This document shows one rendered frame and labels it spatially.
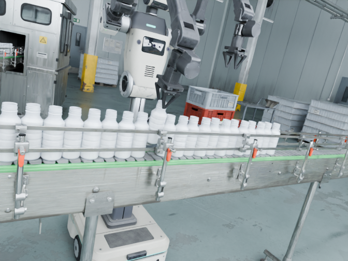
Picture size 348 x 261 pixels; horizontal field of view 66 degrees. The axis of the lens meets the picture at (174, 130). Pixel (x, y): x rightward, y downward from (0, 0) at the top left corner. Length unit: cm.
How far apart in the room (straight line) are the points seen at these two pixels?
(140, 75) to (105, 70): 898
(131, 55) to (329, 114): 642
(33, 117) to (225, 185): 85
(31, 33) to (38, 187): 380
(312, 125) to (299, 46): 609
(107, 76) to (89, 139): 972
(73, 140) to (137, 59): 78
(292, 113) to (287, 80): 512
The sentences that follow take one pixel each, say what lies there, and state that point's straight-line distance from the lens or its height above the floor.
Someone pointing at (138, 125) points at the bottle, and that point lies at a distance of 96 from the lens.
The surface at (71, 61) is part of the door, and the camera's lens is 1311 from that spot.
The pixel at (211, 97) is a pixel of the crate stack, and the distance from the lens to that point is 341.
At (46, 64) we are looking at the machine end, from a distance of 454.
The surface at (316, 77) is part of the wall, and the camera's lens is 1246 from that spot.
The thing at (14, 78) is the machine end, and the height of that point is 67.
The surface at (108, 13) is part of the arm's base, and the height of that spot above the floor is 154.
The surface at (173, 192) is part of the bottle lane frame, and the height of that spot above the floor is 86.
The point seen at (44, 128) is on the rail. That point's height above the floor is 111.
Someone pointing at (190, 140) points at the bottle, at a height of 107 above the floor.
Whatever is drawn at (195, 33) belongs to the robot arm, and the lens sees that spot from 91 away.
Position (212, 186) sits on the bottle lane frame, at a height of 87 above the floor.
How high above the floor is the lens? 136
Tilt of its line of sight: 14 degrees down
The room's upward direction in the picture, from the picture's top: 12 degrees clockwise
